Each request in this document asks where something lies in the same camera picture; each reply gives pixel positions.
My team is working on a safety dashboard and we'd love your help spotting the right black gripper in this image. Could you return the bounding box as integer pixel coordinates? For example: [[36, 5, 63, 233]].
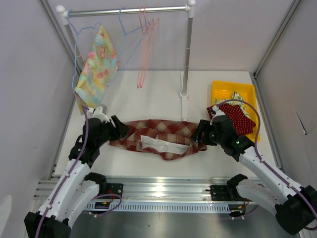
[[190, 119, 225, 146]]

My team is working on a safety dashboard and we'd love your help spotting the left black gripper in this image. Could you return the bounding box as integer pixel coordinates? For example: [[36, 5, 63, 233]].
[[95, 115, 130, 147]]

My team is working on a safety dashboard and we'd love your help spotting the red plaid cloth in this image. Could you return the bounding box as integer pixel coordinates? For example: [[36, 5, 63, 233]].
[[109, 119, 207, 161]]

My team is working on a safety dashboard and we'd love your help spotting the floral pastel skirt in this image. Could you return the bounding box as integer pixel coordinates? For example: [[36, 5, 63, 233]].
[[74, 26, 120, 115]]

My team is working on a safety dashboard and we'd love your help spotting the blue wire hanger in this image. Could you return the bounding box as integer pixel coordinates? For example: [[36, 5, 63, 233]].
[[107, 6, 157, 89], [64, 10, 101, 91]]

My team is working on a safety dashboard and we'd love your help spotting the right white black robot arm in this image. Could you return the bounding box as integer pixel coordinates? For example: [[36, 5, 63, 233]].
[[192, 115, 317, 235]]

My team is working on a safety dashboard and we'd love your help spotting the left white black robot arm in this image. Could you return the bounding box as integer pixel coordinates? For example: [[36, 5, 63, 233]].
[[24, 115, 129, 238]]

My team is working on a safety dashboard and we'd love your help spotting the red polka dot cloth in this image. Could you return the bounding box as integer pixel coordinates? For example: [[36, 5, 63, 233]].
[[207, 104, 256, 135]]

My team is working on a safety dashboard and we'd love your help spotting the yellow plastic tray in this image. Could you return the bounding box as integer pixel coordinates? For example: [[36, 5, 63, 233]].
[[211, 81, 260, 141]]

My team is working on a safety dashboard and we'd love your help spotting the green leaf print cloth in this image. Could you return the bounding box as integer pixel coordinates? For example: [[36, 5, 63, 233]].
[[227, 91, 250, 118]]

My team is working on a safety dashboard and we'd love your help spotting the white metal clothes rack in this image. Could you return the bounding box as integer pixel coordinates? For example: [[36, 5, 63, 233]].
[[56, 0, 196, 121]]

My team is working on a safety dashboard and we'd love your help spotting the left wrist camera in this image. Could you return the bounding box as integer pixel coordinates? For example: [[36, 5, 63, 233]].
[[86, 105, 110, 123]]

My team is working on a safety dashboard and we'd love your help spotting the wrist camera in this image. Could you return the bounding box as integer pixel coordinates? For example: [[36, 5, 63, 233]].
[[86, 105, 110, 123], [210, 105, 225, 118]]

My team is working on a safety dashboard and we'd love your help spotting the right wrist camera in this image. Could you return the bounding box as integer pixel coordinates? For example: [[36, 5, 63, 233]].
[[210, 105, 225, 118]]

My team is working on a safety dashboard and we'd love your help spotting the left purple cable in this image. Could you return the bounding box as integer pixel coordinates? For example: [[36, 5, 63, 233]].
[[36, 107, 91, 238]]

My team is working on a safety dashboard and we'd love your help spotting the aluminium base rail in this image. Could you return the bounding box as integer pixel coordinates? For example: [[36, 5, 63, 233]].
[[33, 175, 275, 206]]

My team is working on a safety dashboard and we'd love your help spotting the white slotted cable duct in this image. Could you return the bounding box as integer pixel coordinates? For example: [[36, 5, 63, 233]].
[[81, 202, 230, 213]]

